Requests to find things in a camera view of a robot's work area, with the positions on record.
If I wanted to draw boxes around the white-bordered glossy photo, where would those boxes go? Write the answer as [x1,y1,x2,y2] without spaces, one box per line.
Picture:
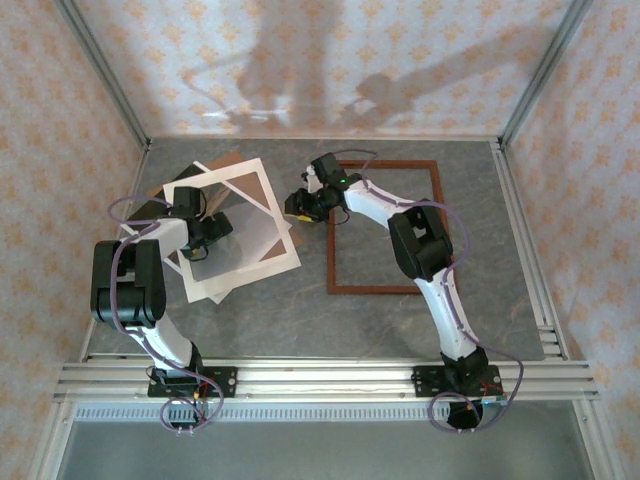
[118,158,296,305]

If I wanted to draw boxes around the white mat board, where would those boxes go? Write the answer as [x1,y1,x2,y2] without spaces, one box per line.
[162,156,302,305]

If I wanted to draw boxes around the brown fibreboard backing board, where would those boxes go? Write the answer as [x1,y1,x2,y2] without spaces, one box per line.
[142,151,304,249]

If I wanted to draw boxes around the brown wooden picture frame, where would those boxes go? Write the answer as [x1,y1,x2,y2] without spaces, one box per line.
[325,159,446,296]

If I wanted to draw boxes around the grey metal panel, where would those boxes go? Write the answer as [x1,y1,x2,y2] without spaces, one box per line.
[49,419,601,480]

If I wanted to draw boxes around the green circuit board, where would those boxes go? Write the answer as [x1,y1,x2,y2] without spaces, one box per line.
[480,396,510,420]

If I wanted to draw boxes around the thin aluminium side rail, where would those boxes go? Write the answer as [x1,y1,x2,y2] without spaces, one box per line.
[78,142,151,361]

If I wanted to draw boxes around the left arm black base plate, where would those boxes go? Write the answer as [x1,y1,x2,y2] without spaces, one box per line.
[148,366,238,400]

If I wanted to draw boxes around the wide aluminium rail beam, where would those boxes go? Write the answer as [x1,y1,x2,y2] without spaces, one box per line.
[52,357,599,404]

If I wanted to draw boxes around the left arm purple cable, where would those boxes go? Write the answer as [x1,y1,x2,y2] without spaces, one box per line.
[108,196,225,435]

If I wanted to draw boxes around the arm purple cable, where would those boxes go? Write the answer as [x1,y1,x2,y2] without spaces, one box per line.
[327,148,525,434]
[108,196,225,435]

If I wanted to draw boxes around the aluminium corner post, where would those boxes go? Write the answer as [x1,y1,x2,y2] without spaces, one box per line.
[52,0,153,151]
[498,0,596,149]

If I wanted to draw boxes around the grey slotted cable duct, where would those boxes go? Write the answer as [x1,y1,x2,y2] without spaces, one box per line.
[73,402,584,422]

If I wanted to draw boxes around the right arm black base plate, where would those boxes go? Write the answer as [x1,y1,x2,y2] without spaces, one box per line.
[412,364,502,400]

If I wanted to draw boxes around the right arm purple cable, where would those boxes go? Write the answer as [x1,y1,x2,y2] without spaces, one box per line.
[327,148,525,434]

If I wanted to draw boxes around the grooved aluminium side rail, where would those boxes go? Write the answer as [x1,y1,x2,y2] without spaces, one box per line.
[490,140,571,361]

